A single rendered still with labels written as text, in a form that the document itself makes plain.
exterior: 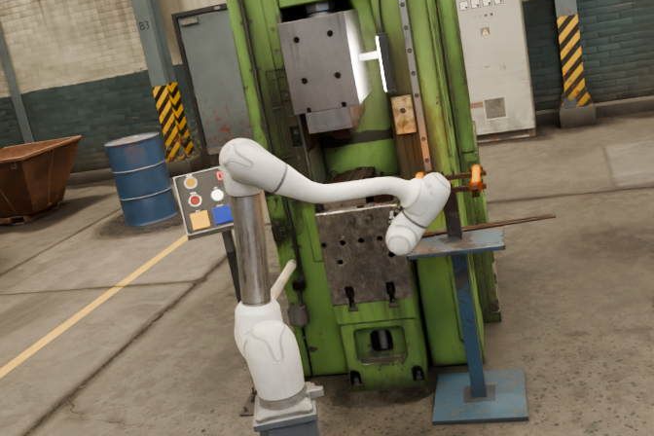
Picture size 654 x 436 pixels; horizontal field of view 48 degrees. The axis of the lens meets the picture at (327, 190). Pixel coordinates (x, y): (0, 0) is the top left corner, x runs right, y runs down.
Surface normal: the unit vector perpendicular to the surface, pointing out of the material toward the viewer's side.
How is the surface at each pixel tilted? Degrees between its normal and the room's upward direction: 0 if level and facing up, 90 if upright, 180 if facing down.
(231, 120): 90
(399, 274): 90
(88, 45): 89
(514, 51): 90
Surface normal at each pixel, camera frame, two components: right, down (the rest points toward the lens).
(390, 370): -0.18, 0.26
